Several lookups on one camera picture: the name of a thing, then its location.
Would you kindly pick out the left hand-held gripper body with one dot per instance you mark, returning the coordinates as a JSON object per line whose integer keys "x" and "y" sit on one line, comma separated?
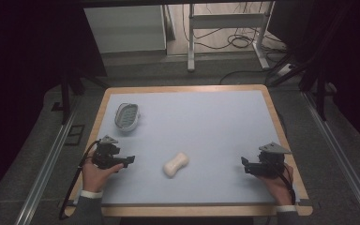
{"x": 105, "y": 153}

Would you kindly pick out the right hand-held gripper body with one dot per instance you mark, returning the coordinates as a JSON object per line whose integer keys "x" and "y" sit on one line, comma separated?
{"x": 269, "y": 162}

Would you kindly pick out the person's left hand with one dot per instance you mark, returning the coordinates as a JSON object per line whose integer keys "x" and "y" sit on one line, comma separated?
{"x": 95, "y": 178}

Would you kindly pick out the person's right hand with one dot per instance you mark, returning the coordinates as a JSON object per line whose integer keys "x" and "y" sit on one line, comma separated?
{"x": 276, "y": 189}

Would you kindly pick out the oval grey soap dish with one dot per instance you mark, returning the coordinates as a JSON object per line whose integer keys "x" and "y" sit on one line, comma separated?
{"x": 127, "y": 116}

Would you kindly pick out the white soap bar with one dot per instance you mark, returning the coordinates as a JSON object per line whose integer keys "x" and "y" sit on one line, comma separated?
{"x": 176, "y": 164}

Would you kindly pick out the light blue table mat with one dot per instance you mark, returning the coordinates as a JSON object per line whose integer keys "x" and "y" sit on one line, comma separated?
{"x": 193, "y": 131}

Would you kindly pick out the black metal stand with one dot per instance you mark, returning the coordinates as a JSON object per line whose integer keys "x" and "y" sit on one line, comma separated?
{"x": 65, "y": 100}
{"x": 320, "y": 93}

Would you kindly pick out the white power strip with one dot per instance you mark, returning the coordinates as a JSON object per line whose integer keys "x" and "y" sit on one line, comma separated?
{"x": 285, "y": 70}

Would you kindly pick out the white cabinet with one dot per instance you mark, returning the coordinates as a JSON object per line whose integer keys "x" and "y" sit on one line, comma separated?
{"x": 125, "y": 29}

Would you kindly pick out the aluminium rail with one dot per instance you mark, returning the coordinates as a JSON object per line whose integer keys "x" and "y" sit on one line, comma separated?
{"x": 43, "y": 175}
{"x": 343, "y": 156}

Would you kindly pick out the white metal desk frame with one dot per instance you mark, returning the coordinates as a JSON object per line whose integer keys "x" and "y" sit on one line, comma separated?
{"x": 225, "y": 21}

